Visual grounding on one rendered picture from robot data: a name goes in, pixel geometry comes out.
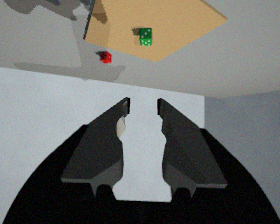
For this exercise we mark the red die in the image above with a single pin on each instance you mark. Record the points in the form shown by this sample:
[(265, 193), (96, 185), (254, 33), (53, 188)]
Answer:
[(105, 57)]

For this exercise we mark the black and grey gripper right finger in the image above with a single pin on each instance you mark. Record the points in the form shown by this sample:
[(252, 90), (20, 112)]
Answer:
[(194, 159)]

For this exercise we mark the green die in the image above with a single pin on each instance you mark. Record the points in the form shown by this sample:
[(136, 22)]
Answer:
[(146, 36)]

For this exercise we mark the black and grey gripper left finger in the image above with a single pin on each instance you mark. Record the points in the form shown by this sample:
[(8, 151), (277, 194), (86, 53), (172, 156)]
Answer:
[(91, 156)]

